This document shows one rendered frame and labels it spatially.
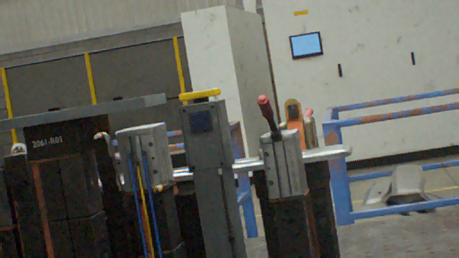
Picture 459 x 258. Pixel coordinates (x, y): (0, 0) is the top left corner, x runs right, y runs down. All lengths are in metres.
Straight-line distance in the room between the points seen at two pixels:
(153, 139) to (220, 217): 0.24
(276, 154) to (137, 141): 0.26
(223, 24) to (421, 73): 2.22
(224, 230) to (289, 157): 0.21
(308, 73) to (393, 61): 0.92
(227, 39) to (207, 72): 0.42
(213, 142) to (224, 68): 8.25
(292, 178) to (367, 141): 8.07
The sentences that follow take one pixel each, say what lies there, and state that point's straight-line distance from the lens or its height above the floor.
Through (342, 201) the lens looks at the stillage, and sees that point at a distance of 3.58.
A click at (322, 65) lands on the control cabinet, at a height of 1.17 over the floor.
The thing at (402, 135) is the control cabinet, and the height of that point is 0.29.
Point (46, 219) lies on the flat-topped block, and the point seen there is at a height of 0.98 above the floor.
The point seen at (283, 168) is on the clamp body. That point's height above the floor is 1.00.
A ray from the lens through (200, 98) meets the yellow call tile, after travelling 1.46.
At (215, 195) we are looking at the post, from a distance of 1.46.
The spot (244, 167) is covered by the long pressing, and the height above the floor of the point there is 1.00.
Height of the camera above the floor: 1.17
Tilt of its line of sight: 3 degrees down
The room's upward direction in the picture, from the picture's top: 9 degrees counter-clockwise
